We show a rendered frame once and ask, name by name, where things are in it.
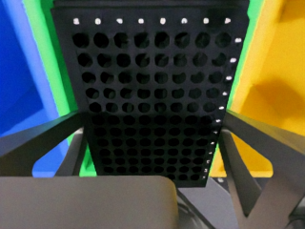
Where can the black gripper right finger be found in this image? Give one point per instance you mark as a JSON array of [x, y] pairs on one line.
[[283, 196]]

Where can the blue bin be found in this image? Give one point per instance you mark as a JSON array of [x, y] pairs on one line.
[[26, 99]]

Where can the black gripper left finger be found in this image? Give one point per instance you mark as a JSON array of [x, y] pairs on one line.
[[20, 151]]

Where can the green bin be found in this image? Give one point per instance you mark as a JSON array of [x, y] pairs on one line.
[[41, 17]]

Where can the yellow open bin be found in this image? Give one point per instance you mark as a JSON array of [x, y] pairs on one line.
[[272, 88]]

